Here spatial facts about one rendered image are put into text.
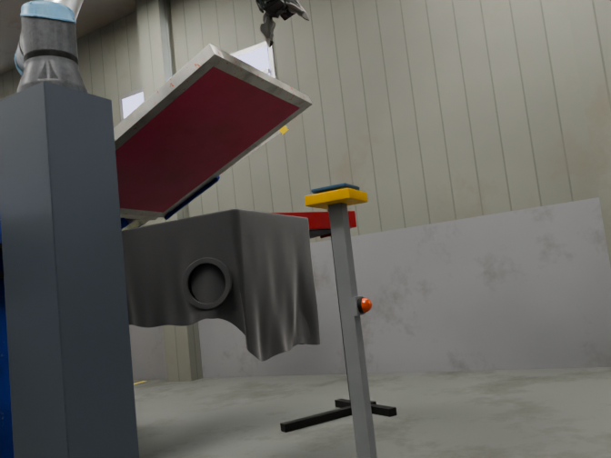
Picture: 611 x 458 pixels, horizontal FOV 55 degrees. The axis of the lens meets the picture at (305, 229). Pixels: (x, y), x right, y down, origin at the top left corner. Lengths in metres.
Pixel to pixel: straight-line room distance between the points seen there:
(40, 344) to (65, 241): 0.22
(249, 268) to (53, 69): 0.70
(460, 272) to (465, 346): 0.54
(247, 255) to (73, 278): 0.53
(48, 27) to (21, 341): 0.69
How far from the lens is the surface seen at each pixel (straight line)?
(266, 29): 1.93
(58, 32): 1.50
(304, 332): 1.93
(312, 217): 3.02
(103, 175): 1.40
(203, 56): 1.68
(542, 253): 4.33
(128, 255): 1.86
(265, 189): 5.24
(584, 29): 4.38
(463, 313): 4.46
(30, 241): 1.36
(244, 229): 1.64
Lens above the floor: 0.70
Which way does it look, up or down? 6 degrees up
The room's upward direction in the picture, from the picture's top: 6 degrees counter-clockwise
